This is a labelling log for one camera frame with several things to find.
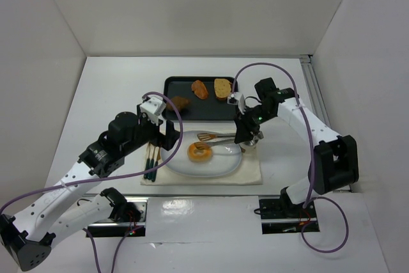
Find metal serving tongs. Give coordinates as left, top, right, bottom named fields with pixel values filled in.
left=194, top=132, right=235, bottom=150

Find orange ring bread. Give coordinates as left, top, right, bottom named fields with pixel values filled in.
left=187, top=143, right=213, bottom=163

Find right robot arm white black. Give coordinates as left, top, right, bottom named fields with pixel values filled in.
left=228, top=78, right=359, bottom=217

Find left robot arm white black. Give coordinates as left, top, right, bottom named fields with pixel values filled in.
left=1, top=97, right=180, bottom=272

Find brown croissant bread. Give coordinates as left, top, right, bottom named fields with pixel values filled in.
left=166, top=96, right=190, bottom=112

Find sliced loaf bread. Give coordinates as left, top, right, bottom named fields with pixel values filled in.
left=213, top=78, right=233, bottom=100

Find reddish orange bread piece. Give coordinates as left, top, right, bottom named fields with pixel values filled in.
left=191, top=80, right=209, bottom=100

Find small metal cup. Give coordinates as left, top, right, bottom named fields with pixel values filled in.
left=239, top=139, right=259, bottom=153

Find white oval plate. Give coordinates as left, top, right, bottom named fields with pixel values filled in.
left=166, top=130, right=242, bottom=178

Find black baking tray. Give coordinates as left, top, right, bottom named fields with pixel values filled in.
left=163, top=76, right=236, bottom=121

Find beige cloth placemat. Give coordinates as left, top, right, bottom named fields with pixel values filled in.
left=140, top=149, right=263, bottom=186

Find gold knife green handle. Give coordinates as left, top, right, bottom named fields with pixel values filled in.
left=155, top=147, right=161, bottom=171

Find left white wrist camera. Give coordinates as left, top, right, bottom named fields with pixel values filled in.
left=139, top=97, right=166, bottom=126

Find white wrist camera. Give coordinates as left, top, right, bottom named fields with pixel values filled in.
left=139, top=97, right=166, bottom=126
left=227, top=92, right=246, bottom=114

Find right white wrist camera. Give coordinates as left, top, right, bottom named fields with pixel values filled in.
left=227, top=92, right=246, bottom=114

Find gold fork green handle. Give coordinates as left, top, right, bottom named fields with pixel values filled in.
left=144, top=143, right=151, bottom=171

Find gold spoon green handle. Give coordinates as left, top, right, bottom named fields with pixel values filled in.
left=148, top=147, right=158, bottom=181

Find aluminium frame rail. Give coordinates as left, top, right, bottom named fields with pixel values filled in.
left=300, top=55, right=330, bottom=124

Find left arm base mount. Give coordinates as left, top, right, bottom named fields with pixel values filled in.
left=87, top=188, right=148, bottom=238

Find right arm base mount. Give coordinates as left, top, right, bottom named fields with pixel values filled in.
left=253, top=189, right=320, bottom=235

